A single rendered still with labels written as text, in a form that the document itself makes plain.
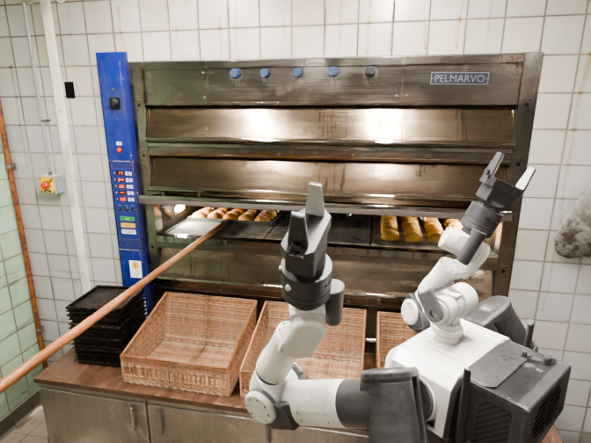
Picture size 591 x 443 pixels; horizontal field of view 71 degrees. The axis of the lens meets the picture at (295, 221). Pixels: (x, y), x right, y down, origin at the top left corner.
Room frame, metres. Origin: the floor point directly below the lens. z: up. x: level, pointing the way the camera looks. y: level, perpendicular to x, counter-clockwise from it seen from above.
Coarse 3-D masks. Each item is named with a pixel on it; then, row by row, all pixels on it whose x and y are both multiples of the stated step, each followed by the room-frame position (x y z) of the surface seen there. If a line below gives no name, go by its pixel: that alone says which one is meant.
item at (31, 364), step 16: (224, 224) 2.41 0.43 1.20; (176, 256) 1.84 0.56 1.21; (160, 272) 1.68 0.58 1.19; (128, 288) 1.48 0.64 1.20; (112, 304) 1.36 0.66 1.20; (96, 320) 1.27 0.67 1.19; (64, 336) 1.14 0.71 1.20; (48, 352) 1.07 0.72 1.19; (16, 368) 0.98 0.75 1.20; (32, 368) 1.00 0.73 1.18; (0, 384) 0.92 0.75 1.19
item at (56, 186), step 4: (40, 176) 2.31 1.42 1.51; (44, 176) 2.31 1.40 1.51; (48, 176) 2.30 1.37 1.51; (52, 176) 2.30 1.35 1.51; (56, 176) 2.32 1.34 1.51; (60, 176) 2.34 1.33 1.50; (40, 180) 2.31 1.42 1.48; (44, 180) 2.30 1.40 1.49; (52, 180) 2.29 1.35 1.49; (56, 180) 2.31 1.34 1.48; (60, 180) 2.33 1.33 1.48; (40, 184) 2.31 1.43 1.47; (48, 184) 2.29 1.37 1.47; (52, 184) 2.29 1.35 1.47; (56, 184) 2.30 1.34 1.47; (60, 184) 2.33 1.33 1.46; (40, 188) 2.31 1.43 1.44; (48, 188) 2.30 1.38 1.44; (52, 188) 2.29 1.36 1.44; (56, 188) 2.30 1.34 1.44; (60, 188) 2.33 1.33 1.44; (44, 192) 2.31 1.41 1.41; (48, 192) 2.30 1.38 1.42; (52, 192) 2.29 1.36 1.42; (56, 192) 2.30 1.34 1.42; (60, 192) 2.32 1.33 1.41
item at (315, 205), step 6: (312, 186) 0.65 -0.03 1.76; (318, 186) 0.64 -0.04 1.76; (312, 192) 0.65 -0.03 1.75; (318, 192) 0.65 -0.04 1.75; (312, 198) 0.66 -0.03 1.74; (318, 198) 0.65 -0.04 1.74; (306, 204) 0.67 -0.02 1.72; (312, 204) 0.66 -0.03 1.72; (318, 204) 0.66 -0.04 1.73; (324, 204) 0.66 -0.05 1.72; (306, 210) 0.67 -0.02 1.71; (312, 210) 0.67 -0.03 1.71; (318, 210) 0.66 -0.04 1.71; (324, 210) 0.66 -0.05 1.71
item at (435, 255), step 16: (160, 240) 2.25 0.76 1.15; (176, 240) 2.23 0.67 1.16; (192, 240) 2.21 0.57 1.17; (208, 240) 2.19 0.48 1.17; (224, 240) 2.17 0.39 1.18; (240, 240) 2.16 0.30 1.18; (256, 240) 2.16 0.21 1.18; (272, 240) 2.16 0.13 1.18; (368, 256) 2.02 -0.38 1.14; (384, 256) 2.00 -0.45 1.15; (400, 256) 1.99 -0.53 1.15; (416, 256) 1.97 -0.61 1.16; (432, 256) 1.96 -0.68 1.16; (448, 256) 1.94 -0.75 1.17; (496, 256) 1.91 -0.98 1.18
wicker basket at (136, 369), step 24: (168, 312) 2.18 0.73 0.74; (192, 312) 2.15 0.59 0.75; (216, 312) 2.12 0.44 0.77; (240, 312) 2.10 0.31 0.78; (144, 336) 1.96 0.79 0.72; (168, 336) 2.14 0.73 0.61; (192, 336) 2.12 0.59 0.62; (216, 336) 2.09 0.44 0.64; (240, 336) 1.84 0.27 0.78; (120, 360) 1.76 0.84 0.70; (144, 360) 1.73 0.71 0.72; (168, 360) 1.71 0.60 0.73; (192, 360) 1.92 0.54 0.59; (216, 360) 1.93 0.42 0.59; (240, 360) 1.81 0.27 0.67; (144, 384) 1.73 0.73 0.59; (168, 384) 1.71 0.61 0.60; (192, 384) 1.68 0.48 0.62; (216, 384) 1.74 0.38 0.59
